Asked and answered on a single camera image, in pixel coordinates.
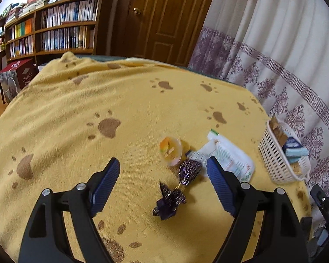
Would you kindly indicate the red cardboard box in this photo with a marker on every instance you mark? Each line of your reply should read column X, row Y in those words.
column 27, row 71

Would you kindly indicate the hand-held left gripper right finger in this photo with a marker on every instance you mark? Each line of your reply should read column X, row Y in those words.
column 222, row 189

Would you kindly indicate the white packet with green print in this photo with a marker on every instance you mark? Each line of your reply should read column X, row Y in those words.
column 230, row 157

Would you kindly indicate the yellow paw print blanket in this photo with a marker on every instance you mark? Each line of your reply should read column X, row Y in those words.
column 71, row 101

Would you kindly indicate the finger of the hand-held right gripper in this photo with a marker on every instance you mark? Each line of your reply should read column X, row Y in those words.
column 322, row 200

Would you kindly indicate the purple candy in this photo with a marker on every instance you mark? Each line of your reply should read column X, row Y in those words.
column 190, row 169
column 170, row 200

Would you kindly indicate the brown wooden door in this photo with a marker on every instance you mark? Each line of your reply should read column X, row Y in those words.
column 167, row 19

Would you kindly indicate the orange jelly cup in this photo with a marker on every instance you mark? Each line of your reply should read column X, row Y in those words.
column 171, row 149

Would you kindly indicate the brass door knob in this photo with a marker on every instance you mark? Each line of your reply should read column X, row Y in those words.
column 137, row 11

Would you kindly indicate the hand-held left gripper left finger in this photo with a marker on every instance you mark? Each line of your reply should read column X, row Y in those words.
column 105, row 189

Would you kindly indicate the picture frame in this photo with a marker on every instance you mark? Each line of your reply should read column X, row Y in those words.
column 7, row 9

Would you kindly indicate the white perforated plastic basket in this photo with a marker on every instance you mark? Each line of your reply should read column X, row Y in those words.
column 271, row 153

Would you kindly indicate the yellow brown snack packet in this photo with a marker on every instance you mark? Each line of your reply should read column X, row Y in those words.
column 297, row 167
column 276, row 130

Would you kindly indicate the light blue snack packet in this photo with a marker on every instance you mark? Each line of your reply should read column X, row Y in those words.
column 298, row 152
column 294, row 159

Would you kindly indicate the white curtain with purple pattern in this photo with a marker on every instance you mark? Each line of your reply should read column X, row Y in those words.
column 277, row 33

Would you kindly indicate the white dotted packet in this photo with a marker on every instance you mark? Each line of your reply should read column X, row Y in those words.
column 198, row 156

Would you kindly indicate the wooden bookshelf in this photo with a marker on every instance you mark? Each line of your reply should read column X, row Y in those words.
column 104, row 19

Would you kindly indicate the dark blue snack packet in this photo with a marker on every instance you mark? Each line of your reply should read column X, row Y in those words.
column 292, row 143

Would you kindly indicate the rows of upright books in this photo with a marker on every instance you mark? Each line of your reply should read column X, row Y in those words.
column 63, row 11

